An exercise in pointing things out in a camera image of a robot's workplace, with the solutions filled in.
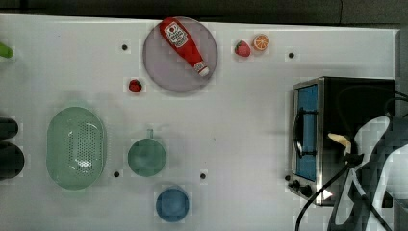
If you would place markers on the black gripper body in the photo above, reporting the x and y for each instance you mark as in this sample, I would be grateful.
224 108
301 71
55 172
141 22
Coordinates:
353 160

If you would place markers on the peeled toy banana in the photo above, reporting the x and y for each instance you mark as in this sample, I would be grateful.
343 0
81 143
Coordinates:
342 140

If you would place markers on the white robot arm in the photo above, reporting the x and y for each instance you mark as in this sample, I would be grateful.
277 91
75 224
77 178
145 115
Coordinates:
382 143

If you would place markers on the black toaster oven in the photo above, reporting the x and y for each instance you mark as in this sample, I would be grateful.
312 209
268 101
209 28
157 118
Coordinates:
327 112

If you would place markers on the toy orange half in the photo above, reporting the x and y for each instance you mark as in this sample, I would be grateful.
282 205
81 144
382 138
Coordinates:
261 42

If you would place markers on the large toy strawberry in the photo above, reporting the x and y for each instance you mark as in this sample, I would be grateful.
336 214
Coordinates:
242 49

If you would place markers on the grey round plate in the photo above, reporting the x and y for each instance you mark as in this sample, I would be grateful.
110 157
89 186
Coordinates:
170 71

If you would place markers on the red ketchup bottle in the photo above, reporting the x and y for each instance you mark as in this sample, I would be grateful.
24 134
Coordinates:
181 41

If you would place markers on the small red toy strawberry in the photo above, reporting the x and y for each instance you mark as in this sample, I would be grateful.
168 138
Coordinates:
135 86

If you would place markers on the green oval colander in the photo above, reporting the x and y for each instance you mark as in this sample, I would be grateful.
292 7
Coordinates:
76 148

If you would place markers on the large black cup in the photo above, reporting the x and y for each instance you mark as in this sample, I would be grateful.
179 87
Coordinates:
11 160

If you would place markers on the bright green toy vegetable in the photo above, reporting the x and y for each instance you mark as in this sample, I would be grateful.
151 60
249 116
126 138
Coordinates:
5 51

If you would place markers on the green cup with handle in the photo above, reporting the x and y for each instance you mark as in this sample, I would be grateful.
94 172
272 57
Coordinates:
147 157

